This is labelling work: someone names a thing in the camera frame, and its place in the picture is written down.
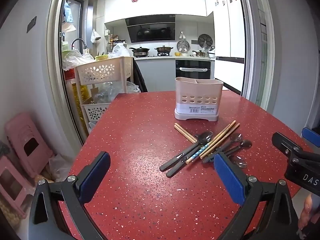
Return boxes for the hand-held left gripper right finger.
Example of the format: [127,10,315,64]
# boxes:
[214,151,302,240]

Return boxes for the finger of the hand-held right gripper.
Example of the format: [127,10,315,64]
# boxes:
[302,127,320,145]
[272,132,320,167]

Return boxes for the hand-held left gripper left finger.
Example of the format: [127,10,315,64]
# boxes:
[27,151,111,240]

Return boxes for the blue patterned wooden chopstick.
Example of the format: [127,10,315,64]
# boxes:
[185,142,209,165]

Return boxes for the beige plastic utensil holder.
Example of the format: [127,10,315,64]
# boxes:
[174,77,220,122]

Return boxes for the person's right hand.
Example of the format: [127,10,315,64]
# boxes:
[298,194,314,234]

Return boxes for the clear plastic bag by stools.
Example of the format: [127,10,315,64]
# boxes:
[48,153,73,182]

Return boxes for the yellow oil bottle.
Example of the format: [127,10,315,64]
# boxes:
[71,79,90,133]

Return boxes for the clear plastic bags in rack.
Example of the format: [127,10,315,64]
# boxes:
[94,81,141,103]

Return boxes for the pink plastic stool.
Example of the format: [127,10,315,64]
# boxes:
[4,112,55,178]
[0,155,36,218]

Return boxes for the beige flower cutout storage rack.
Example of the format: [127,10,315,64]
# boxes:
[74,56,135,131]

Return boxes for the black built-in oven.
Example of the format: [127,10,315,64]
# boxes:
[174,59,212,81]

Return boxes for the grey kitchen base cabinet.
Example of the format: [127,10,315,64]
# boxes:
[136,59,176,93]

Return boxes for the clear crumpled plastic bags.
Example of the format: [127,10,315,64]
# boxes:
[62,49,95,71]

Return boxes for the small steel saucepan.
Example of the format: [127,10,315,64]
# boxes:
[192,50,216,58]

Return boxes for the white refrigerator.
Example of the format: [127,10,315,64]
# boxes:
[207,0,246,93]

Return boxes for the white plastic bag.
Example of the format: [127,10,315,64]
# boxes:
[111,42,131,58]

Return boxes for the round dark steamer rack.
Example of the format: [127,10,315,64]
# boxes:
[198,33,214,47]

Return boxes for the black wok with lid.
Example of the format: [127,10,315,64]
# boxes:
[128,46,151,57]

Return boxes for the curved kitchen faucet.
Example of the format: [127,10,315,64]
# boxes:
[71,38,88,55]

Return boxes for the hanging white bag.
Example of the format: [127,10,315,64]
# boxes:
[90,28,102,43]

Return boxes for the round hanging metal strainer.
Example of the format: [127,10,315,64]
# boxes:
[176,31,191,53]

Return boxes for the black range hood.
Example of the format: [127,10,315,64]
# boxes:
[125,14,176,44]

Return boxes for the dark wall switch plate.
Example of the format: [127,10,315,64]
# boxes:
[26,16,37,33]

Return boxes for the white wall cabinet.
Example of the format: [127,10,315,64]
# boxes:
[103,0,208,26]

